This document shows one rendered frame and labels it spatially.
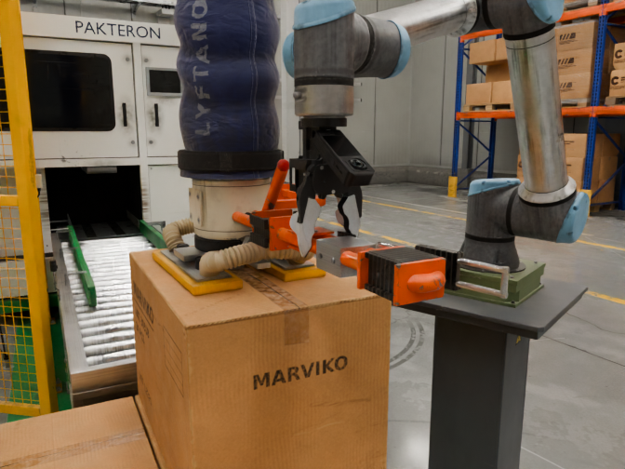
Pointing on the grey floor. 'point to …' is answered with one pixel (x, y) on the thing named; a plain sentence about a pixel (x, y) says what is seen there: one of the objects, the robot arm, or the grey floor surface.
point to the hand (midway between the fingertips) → (330, 248)
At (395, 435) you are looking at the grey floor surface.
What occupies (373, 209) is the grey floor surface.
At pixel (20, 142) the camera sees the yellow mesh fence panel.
